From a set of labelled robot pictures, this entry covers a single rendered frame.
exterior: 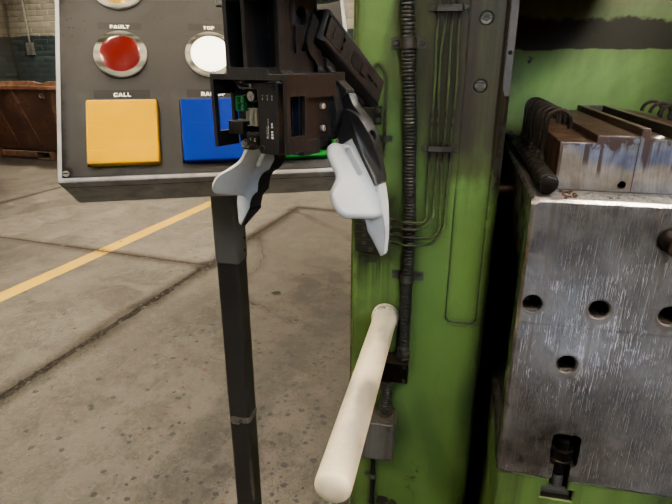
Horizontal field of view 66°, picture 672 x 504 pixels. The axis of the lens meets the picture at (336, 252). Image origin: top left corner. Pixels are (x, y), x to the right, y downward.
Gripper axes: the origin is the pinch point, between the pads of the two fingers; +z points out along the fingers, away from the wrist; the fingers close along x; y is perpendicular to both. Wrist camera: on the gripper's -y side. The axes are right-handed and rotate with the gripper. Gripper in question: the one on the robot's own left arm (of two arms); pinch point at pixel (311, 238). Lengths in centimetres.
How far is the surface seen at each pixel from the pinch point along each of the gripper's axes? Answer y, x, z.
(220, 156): -6.7, -17.6, -4.6
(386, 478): -46, -15, 71
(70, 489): -16, -95, 94
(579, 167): -42.2, 14.1, -1.1
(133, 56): -4.9, -28.5, -15.1
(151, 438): -41, -93, 94
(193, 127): -6.0, -20.8, -7.6
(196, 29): -11.5, -25.1, -18.2
